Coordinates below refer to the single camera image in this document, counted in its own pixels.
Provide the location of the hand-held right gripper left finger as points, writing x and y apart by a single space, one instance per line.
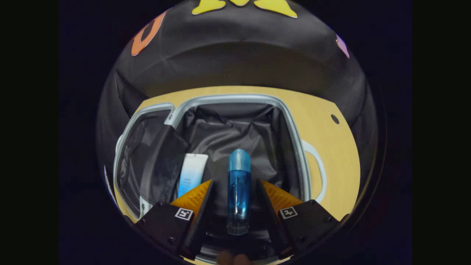
200 228

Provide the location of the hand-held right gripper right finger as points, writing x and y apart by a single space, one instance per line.
270 221

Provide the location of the blue skincare bottle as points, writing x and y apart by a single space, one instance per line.
239 184

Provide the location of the white blue skincare tube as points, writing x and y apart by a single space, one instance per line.
193 169

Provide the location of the light blue suitcase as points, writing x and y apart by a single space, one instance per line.
239 125

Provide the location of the black backdrop cloth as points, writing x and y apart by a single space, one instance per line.
239 55

